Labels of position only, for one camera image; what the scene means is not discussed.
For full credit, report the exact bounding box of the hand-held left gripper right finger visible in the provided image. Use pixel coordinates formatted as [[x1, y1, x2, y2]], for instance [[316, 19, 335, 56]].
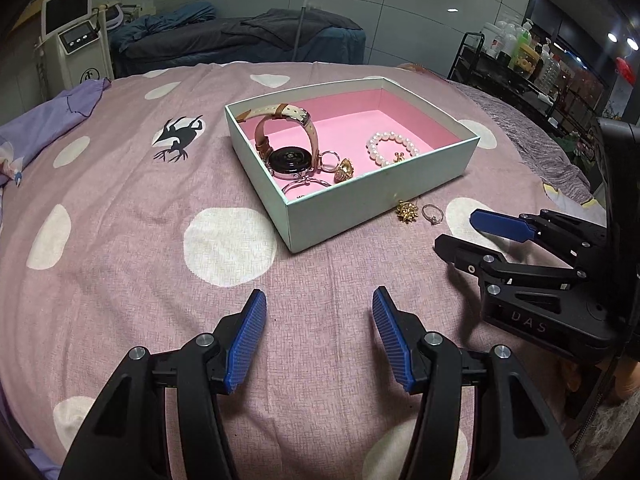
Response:
[[371, 286, 581, 480]]

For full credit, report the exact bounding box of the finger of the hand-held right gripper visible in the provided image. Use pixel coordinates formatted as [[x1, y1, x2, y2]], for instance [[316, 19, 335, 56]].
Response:
[[434, 233, 588, 291], [470, 208, 608, 266]]

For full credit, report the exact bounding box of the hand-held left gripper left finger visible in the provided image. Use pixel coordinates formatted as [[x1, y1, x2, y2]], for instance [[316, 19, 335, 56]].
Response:
[[59, 288, 268, 480]]

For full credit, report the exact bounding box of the pearl bracelet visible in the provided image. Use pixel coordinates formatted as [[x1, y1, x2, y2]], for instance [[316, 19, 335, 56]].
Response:
[[366, 131, 421, 167]]

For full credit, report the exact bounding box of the pale green box pink lining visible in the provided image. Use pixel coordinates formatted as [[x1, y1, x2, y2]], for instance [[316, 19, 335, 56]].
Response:
[[224, 76, 480, 254]]

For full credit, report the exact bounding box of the silver bangle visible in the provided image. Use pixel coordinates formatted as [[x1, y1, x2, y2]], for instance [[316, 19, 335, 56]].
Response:
[[281, 149, 341, 196]]

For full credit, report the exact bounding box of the beige strap wristwatch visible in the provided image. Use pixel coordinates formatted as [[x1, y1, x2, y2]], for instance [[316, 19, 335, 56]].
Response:
[[237, 101, 323, 182]]

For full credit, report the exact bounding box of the white yellow printed cloth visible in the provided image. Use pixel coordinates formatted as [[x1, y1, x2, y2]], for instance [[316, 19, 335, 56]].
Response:
[[542, 182, 608, 211]]

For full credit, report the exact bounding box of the grey fringed blanket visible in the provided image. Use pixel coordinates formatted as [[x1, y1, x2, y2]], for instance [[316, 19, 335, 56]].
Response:
[[447, 80, 598, 196]]

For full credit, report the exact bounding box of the pink polka dot bedsheet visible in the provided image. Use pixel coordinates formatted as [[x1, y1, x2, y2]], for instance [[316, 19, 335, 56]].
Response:
[[0, 60, 601, 480]]

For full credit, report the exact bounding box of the black shelf cart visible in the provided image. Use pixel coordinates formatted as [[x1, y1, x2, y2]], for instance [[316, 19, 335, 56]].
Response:
[[447, 32, 601, 126]]

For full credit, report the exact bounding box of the group of bottles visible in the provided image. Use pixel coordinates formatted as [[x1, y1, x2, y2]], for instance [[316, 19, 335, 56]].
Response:
[[482, 17, 563, 98]]

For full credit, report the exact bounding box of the white pole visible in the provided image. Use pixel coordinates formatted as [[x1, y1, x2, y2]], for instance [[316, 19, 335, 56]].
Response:
[[294, 0, 321, 51]]

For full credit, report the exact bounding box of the purple floral blanket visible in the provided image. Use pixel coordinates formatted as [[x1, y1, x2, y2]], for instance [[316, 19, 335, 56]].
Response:
[[0, 77, 112, 188]]

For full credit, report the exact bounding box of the bed with dark blue blanket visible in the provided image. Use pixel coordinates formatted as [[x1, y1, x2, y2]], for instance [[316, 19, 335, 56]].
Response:
[[107, 1, 367, 66]]

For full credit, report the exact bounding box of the white machine with screen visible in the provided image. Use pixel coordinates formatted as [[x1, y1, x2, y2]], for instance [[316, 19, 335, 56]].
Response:
[[35, 0, 116, 106]]

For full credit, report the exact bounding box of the black cable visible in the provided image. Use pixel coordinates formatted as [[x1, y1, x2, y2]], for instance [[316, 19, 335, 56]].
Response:
[[572, 355, 618, 461]]

